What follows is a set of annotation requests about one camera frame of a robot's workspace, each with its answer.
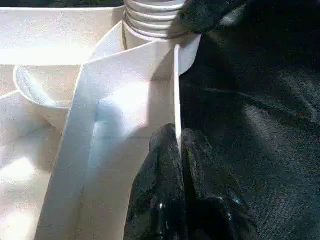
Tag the white plastic table leg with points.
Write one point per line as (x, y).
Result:
(150, 20)

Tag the white plastic table top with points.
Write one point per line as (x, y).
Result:
(75, 125)

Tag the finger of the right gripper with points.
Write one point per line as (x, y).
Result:
(210, 14)

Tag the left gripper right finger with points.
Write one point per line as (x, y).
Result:
(215, 210)

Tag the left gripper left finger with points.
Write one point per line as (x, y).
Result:
(160, 200)

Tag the black work mat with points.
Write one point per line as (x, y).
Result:
(270, 150)

